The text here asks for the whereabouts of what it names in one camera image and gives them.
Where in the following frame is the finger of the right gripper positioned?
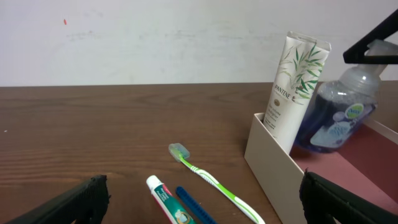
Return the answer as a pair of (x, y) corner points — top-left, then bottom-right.
(343, 10), (397, 65)

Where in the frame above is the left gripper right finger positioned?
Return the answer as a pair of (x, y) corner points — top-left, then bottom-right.
(299, 171), (397, 224)

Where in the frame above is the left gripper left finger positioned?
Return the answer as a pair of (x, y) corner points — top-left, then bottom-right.
(8, 175), (110, 224)

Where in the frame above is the blue soap pump bottle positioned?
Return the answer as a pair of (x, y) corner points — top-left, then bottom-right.
(294, 39), (398, 154)

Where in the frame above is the white Pantene tube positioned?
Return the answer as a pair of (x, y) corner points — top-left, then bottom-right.
(263, 31), (331, 153)

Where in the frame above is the small teal toothpaste tube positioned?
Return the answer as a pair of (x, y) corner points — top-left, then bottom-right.
(146, 175), (196, 224)

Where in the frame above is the blue disposable razor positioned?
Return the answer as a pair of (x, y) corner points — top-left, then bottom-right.
(175, 186), (217, 224)

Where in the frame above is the white box with pink interior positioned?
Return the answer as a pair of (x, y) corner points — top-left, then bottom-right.
(244, 113), (397, 223)

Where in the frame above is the green white toothbrush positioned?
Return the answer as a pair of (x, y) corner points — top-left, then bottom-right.
(169, 143), (265, 224)

